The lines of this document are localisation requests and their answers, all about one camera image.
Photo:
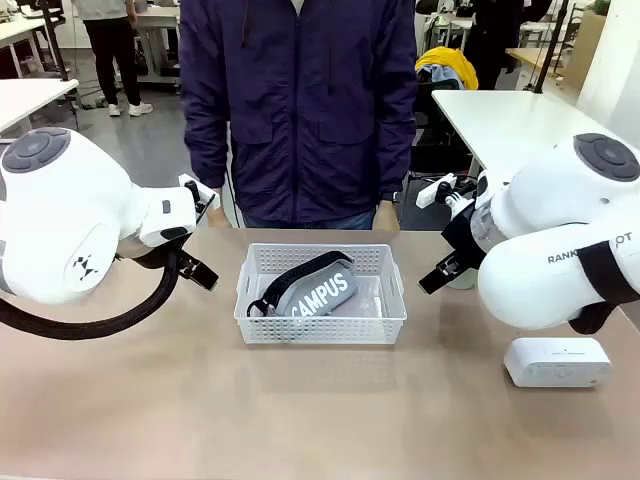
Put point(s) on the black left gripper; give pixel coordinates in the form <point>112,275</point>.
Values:
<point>150,251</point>

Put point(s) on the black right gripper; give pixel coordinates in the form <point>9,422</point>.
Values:
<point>462,235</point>

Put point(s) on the grey CAMPUS zip pouch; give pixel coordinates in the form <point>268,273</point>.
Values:
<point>320,295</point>

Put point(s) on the white rectangular box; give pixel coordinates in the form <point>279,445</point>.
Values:
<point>555,362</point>

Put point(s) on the person's left sleeved forearm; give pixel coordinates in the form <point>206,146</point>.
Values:
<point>397,150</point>

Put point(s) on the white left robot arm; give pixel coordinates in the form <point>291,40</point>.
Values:
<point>60,210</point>

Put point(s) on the person's right sleeved forearm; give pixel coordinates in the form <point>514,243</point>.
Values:
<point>207,150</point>

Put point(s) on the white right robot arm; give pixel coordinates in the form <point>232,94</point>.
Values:
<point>540,200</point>

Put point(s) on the white perforated plastic basket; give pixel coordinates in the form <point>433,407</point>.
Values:
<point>320,332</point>

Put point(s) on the person's right hand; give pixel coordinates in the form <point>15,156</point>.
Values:
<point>219,219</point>

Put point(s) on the person's left hand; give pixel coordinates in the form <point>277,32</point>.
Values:
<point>387,216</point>

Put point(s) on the pale green plastic cup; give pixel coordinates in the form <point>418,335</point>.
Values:
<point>461,283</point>

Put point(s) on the dark wristwatch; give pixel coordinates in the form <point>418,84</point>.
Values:
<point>393,195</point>

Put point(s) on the large white side table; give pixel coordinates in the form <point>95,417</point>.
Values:
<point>505,125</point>

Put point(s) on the purple jacket torso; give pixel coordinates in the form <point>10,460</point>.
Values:
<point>300,110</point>

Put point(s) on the yellow jacket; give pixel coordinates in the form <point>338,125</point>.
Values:
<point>450,62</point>

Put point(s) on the wooden top desk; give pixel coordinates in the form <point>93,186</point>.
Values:
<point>530,56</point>

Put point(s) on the bystander in black trousers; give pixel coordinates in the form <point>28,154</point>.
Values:
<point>117,50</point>

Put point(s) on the bystander in black clothes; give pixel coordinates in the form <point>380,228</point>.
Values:
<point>492,40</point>

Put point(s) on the white table with rounded corner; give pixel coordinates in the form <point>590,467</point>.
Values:
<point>30,100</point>

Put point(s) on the white background workbench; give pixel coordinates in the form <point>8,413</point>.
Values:
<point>160,30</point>

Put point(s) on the black slanted stand pole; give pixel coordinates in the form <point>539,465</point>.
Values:
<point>550,45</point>

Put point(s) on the tall cardboard box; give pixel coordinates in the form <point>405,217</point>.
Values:
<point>585,50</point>

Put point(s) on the black upright clamp stand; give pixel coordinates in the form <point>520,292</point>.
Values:
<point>56,40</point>

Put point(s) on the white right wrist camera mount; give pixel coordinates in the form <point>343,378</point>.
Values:
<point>425,195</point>

